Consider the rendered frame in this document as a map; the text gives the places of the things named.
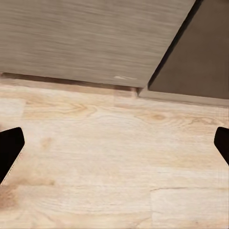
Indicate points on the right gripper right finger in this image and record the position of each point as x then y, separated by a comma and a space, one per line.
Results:
221, 141

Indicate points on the dishwasher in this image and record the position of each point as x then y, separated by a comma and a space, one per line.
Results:
118, 42

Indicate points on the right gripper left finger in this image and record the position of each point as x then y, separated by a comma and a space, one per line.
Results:
11, 143

